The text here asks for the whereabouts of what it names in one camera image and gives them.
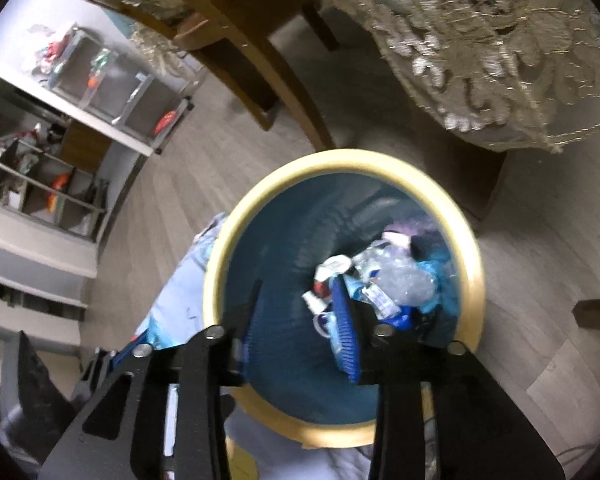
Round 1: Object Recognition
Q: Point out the metal shelving rack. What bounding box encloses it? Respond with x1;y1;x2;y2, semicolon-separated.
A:
0;135;111;241

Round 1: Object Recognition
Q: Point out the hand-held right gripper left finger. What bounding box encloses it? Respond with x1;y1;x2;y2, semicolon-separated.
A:
37;280;263;480

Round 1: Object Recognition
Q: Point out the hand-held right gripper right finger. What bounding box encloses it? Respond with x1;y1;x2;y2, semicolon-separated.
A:
330;275;566;480

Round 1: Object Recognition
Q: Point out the blue cloth with red shapes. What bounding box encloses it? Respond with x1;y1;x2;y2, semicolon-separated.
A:
130;212;381;480

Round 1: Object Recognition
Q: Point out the purple packet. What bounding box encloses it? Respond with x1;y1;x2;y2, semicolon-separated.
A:
312;310;338;341

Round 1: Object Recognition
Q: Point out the clear plastic wrapper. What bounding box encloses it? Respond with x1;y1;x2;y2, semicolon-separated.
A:
355;240;438;318

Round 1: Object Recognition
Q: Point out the red and white snack packet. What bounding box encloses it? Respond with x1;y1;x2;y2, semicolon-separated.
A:
312;255;353;297

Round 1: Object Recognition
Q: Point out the wooden slat-back chair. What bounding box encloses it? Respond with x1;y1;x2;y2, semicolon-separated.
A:
35;0;341;153

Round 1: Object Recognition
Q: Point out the lilac wrapper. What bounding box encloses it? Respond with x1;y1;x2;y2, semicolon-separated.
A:
382;217;441;250

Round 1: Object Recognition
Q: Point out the blue wrapper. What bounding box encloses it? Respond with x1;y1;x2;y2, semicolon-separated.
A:
415;250;461;317

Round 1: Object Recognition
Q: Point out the blue bin with yellow rim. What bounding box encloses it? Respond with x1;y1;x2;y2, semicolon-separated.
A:
202;149;485;448

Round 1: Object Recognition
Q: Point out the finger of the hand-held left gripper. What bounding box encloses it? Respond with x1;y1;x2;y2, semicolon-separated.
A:
72;344;151;403

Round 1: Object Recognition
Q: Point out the grey tiered storage rack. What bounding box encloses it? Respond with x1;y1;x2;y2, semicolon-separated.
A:
25;22;196;156

